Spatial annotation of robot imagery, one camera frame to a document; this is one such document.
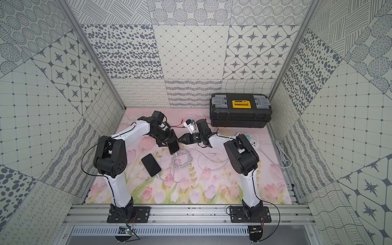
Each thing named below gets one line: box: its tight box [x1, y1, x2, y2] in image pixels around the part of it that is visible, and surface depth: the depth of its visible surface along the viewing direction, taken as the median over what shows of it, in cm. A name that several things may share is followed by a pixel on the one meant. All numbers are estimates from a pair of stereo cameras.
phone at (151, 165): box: [140, 153, 163, 178], surface depth 92 cm
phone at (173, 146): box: [167, 140, 180, 155], surface depth 94 cm
